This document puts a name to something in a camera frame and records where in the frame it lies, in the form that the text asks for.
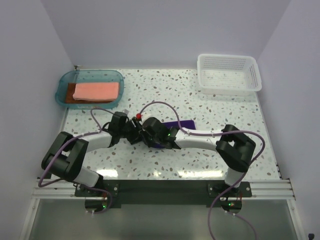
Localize purple towel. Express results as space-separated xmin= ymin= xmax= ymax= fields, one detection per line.
xmin=151 ymin=120 xmax=196 ymax=149

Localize pink towel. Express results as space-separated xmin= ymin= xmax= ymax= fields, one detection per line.
xmin=72 ymin=82 xmax=120 ymax=102

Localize brown towel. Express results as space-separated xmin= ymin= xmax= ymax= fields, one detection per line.
xmin=65 ymin=83 xmax=119 ymax=104

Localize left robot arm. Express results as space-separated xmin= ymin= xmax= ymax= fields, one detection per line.
xmin=38 ymin=112 xmax=141 ymax=197

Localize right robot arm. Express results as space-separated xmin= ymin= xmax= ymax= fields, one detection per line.
xmin=141 ymin=116 xmax=256 ymax=197

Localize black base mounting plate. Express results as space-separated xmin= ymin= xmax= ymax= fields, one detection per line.
xmin=74 ymin=179 xmax=253 ymax=209

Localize blue transparent plastic tray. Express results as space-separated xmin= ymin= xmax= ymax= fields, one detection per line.
xmin=54 ymin=69 xmax=125 ymax=110

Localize white plastic basket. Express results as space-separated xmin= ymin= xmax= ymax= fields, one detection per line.
xmin=197 ymin=54 xmax=262 ymax=96

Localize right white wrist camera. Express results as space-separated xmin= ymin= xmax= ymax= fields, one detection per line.
xmin=135 ymin=112 xmax=153 ymax=124

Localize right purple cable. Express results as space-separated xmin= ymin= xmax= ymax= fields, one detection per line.
xmin=141 ymin=101 xmax=266 ymax=240

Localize purple cable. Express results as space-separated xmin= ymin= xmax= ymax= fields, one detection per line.
xmin=37 ymin=107 xmax=118 ymax=215
xmin=141 ymin=101 xmax=266 ymax=240

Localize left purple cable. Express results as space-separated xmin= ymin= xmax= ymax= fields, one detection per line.
xmin=37 ymin=107 xmax=118 ymax=215

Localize aluminium frame rail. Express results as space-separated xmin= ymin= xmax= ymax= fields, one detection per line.
xmin=31 ymin=179 xmax=296 ymax=200

